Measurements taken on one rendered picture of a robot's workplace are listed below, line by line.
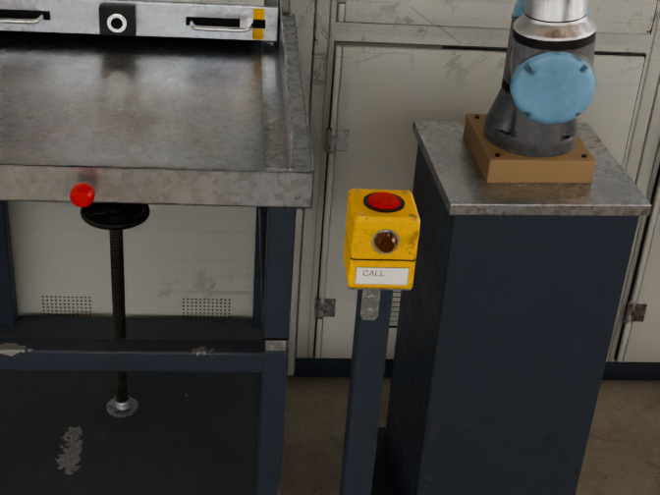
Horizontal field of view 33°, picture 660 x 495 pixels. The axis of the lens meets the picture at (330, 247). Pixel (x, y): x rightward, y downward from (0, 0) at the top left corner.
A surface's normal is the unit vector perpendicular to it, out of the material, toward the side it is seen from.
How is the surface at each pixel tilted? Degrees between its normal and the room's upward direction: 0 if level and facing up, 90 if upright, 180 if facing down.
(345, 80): 90
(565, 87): 99
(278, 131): 0
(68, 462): 0
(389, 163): 90
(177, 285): 90
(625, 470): 0
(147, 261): 90
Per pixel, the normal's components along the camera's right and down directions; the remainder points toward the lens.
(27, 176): 0.07, 0.50
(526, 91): -0.11, 0.62
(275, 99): 0.07, -0.87
